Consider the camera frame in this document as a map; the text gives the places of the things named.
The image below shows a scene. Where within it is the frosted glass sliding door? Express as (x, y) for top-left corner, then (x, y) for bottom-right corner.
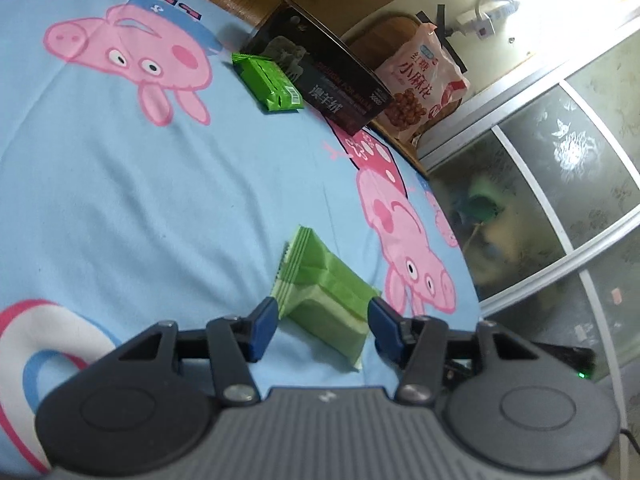
(417, 0), (640, 411)

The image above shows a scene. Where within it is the bright green snack packet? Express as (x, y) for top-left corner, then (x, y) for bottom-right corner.
(231, 52), (305, 113)

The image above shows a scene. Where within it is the green object behind glass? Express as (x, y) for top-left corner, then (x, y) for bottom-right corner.
(465, 180), (506, 226)

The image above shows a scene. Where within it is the wooden chair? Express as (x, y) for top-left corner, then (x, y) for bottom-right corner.
(340, 11), (426, 68)

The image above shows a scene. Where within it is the light green leaf-print snack packet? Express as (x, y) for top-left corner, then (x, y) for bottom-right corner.
(270, 226), (383, 372)

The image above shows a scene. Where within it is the blue cartoon pig bed sheet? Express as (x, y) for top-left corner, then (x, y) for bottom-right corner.
(0, 0), (481, 480)

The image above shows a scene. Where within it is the pink snack bag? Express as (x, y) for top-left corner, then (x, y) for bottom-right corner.
(375, 22), (471, 146)

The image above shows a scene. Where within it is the dark cardboard box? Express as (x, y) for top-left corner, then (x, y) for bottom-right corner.
(239, 0), (393, 136)

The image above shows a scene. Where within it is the white power strip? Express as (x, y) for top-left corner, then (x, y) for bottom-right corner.
(457, 2), (518, 26)

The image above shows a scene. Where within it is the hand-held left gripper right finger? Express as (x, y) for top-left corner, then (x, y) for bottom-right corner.
(368, 298), (544, 407)

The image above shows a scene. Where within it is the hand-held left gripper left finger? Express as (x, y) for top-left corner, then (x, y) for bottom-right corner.
(116, 297), (278, 409)

